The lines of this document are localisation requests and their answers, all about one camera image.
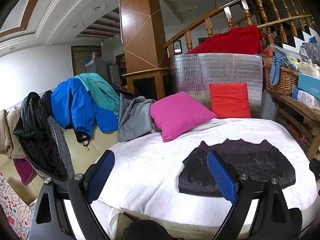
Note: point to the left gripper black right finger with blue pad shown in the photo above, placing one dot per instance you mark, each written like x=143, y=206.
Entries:
x=272, y=219

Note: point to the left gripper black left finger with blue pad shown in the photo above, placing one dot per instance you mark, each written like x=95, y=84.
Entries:
x=50, y=219

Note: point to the black puffer jacket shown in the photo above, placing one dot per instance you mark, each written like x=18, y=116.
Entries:
x=261, y=162

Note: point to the floral patterned cushion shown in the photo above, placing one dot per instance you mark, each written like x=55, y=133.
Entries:
x=17, y=214

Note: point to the wooden shelf table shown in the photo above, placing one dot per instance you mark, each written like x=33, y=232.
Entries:
x=299, y=120

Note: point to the magenta cloth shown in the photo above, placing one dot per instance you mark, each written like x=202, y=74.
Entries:
x=24, y=170

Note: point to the white patterned box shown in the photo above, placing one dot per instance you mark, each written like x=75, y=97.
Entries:
x=306, y=98

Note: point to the teal blue box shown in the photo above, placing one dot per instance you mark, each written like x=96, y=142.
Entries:
x=309, y=84

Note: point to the black quilted jacket on sofa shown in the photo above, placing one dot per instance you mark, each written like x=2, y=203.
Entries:
x=41, y=138

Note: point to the wicker basket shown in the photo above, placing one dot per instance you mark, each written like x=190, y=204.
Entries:
x=287, y=80

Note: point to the red-orange pillow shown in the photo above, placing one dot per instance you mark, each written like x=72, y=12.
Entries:
x=229, y=100

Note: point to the beige fleece garment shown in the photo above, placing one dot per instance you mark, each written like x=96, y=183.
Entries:
x=9, y=143

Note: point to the light blue cloth in basket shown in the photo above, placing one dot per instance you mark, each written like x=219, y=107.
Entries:
x=280, y=59

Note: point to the blue jacket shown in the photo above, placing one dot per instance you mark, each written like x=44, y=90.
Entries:
x=73, y=107

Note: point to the grey garment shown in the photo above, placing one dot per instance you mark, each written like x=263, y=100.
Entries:
x=134, y=119

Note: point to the teal jacket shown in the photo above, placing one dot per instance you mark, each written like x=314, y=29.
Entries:
x=101, y=91

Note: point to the red garment on railing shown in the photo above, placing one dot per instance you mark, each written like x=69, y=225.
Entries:
x=242, y=40

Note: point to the pink pillow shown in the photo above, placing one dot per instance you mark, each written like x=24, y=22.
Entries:
x=177, y=114

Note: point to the silver bubble foil sheet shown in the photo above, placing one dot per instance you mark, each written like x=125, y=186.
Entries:
x=192, y=73

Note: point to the wooden stair railing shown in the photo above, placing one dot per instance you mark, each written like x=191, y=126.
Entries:
x=280, y=21

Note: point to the wooden cabinet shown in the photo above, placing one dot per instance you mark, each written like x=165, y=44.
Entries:
x=152, y=84

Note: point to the wooden pillar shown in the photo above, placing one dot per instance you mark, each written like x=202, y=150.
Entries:
x=143, y=35

